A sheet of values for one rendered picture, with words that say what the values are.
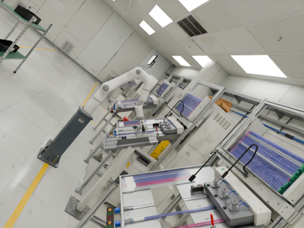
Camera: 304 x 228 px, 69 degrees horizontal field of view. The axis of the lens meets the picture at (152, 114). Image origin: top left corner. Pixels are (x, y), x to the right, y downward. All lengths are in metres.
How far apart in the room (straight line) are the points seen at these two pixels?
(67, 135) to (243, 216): 1.95
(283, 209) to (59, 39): 10.84
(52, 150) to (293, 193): 2.27
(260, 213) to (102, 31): 10.47
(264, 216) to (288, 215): 0.11
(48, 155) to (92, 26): 8.97
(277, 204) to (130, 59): 10.26
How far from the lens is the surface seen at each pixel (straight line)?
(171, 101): 3.93
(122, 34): 11.15
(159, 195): 2.83
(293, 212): 1.35
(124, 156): 2.16
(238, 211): 1.34
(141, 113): 2.54
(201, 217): 1.37
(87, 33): 11.19
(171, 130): 2.53
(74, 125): 2.59
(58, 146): 2.71
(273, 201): 1.38
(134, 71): 2.43
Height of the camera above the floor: 1.37
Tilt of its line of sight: 5 degrees down
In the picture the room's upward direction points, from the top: 41 degrees clockwise
